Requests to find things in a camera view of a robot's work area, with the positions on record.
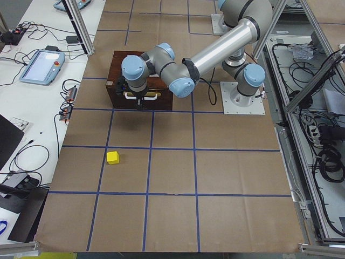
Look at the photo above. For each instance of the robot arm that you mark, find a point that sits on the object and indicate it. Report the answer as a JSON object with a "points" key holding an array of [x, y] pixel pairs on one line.
{"points": [[247, 22]]}

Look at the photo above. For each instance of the teach pendant near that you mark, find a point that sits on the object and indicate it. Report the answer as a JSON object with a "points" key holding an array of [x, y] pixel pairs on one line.
{"points": [[43, 67]]}

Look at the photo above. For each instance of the black power adapter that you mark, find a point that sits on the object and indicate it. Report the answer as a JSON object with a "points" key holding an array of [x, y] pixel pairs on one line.
{"points": [[72, 39]]}

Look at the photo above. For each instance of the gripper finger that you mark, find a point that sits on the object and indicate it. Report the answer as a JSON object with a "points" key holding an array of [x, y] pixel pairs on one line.
{"points": [[139, 104]]}

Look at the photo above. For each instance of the dark wooden drawer box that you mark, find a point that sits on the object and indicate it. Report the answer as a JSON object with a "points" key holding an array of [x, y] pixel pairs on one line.
{"points": [[133, 83]]}

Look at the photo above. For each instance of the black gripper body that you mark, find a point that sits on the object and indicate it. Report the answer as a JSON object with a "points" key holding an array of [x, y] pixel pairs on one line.
{"points": [[138, 96]]}

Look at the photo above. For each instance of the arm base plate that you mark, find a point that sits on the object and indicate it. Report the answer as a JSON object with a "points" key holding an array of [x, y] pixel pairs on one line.
{"points": [[218, 26], [235, 103]]}

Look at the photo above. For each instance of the yellow block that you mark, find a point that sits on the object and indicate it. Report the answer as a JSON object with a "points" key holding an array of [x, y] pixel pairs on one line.
{"points": [[112, 157]]}

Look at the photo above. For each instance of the aluminium frame post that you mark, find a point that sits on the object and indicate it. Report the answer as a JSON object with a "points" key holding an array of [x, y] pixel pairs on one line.
{"points": [[79, 26]]}

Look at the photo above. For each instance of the brown paper table cover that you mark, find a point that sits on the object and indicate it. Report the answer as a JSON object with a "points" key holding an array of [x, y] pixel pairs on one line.
{"points": [[190, 179]]}

